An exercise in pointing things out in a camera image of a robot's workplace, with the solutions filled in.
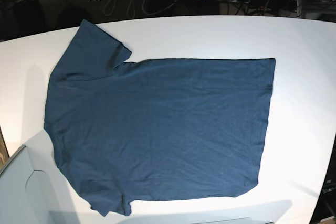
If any dark blue T-shirt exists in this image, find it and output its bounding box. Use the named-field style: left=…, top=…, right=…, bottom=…
left=44, top=20, right=276, bottom=216

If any grey plastic bin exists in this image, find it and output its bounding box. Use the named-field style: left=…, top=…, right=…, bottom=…
left=1, top=145, right=79, bottom=223

